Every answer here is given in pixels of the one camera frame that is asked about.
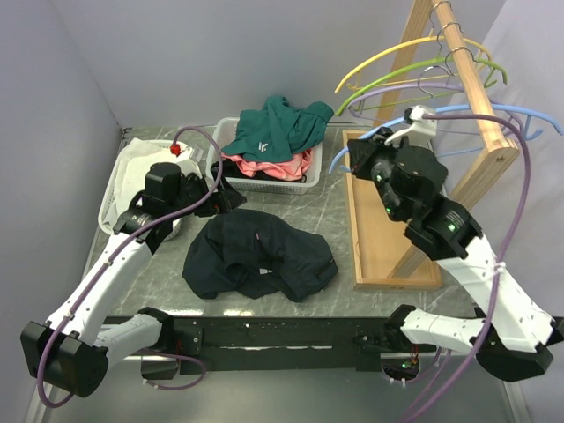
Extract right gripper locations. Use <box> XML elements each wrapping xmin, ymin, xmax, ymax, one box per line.
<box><xmin>349</xmin><ymin>126</ymin><xmax>413</xmax><ymax>222</ymax></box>

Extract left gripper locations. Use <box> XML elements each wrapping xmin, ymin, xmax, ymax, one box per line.
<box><xmin>167</xmin><ymin>167</ymin><xmax>246</xmax><ymax>220</ymax></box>

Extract dark navy shorts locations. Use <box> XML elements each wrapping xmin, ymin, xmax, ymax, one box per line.
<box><xmin>182</xmin><ymin>210</ymin><xmax>338</xmax><ymax>303</ymax></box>

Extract blue hanger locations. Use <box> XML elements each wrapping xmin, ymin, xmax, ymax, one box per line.
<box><xmin>328</xmin><ymin>103</ymin><xmax>563</xmax><ymax>174</ymax></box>

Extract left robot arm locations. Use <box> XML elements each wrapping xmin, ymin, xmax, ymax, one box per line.
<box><xmin>20</xmin><ymin>162</ymin><xmax>247</xmax><ymax>408</ymax></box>

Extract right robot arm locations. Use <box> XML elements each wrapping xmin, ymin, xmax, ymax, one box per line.
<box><xmin>346</xmin><ymin>128</ymin><xmax>563</xmax><ymax>382</ymax></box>

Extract purple hanger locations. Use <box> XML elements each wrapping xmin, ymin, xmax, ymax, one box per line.
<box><xmin>345</xmin><ymin>79</ymin><xmax>526</xmax><ymax>130</ymax></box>

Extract yellow hanger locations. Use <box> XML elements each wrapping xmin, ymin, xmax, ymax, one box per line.
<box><xmin>333</xmin><ymin>35</ymin><xmax>494</xmax><ymax>94</ymax></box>

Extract wooden hanger rack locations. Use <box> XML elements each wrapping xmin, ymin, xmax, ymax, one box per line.
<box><xmin>345</xmin><ymin>1</ymin><xmax>520</xmax><ymax>289</ymax></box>

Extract green hanger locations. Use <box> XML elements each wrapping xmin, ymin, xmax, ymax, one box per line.
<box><xmin>335</xmin><ymin>56</ymin><xmax>508</xmax><ymax>115</ymax></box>

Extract white cloth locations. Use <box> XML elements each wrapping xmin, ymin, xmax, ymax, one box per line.
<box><xmin>101</xmin><ymin>137</ymin><xmax>191</xmax><ymax>226</ymax></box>

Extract white basket with cloth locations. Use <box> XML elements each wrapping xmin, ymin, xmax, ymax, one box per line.
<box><xmin>97</xmin><ymin>138</ymin><xmax>194</xmax><ymax>241</ymax></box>

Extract pink garment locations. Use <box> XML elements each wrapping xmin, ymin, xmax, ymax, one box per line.
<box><xmin>221</xmin><ymin>149</ymin><xmax>314</xmax><ymax>182</ymax></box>

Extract white laundry basket with clothes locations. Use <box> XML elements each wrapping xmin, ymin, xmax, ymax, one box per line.
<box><xmin>212</xmin><ymin>117</ymin><xmax>323</xmax><ymax>195</ymax></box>

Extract teal garment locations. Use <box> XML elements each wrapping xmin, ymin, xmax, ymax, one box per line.
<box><xmin>222</xmin><ymin>95</ymin><xmax>334</xmax><ymax>163</ymax></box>

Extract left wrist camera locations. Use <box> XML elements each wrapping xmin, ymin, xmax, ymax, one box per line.
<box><xmin>172</xmin><ymin>144</ymin><xmax>204</xmax><ymax>177</ymax></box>

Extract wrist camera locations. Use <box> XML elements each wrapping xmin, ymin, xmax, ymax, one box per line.
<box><xmin>384</xmin><ymin>105</ymin><xmax>437</xmax><ymax>147</ymax></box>
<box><xmin>172</xmin><ymin>144</ymin><xmax>204</xmax><ymax>177</ymax></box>

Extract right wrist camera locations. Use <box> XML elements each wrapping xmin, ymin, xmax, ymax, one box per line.
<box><xmin>384</xmin><ymin>105</ymin><xmax>437</xmax><ymax>147</ymax></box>

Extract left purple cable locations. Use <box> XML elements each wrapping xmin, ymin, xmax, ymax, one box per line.
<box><xmin>35</xmin><ymin>126</ymin><xmax>222</xmax><ymax>409</ymax></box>

